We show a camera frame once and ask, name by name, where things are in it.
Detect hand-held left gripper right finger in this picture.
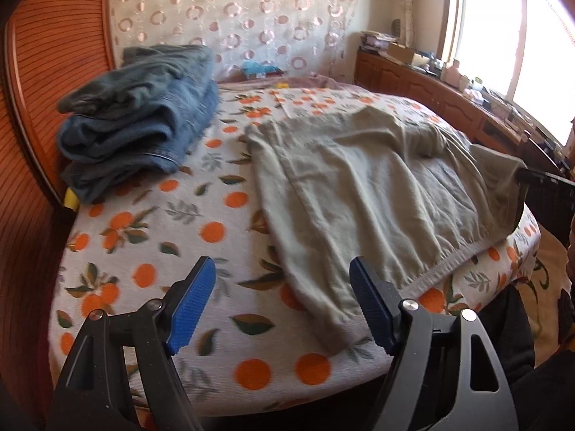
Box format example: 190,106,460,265
349,256,522,431

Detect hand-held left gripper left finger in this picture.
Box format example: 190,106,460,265
45,256,217,431

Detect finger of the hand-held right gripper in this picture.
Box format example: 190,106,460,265
516,167,575,188
523,183,575,240

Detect grey-green pants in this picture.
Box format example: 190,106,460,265
245,107,526,353

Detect floral floor mat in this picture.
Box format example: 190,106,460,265
512,224,575,360

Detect orange fruit print bedsheet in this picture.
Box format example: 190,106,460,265
49,85,540,418

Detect wooden framed window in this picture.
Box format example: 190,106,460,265
438,0,575,144

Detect light blue folded jeans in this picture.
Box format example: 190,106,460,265
57,83,221,205

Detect long wooden cabinet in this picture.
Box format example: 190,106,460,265
354,47,567,176

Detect person's dark clothing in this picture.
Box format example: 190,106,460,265
476,285,575,431

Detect open brown cardboard box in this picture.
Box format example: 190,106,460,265
386,42,427,66

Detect stack of papers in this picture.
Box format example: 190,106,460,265
359,31,391,52

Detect pale patterned window drape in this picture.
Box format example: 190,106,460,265
388,0,416,48

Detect dark faded folded jeans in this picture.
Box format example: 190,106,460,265
57,45,215,120

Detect wooden louvered wardrobe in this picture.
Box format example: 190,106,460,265
0,0,115,414

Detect sheer circle pattern curtain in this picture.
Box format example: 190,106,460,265
108,0,360,86

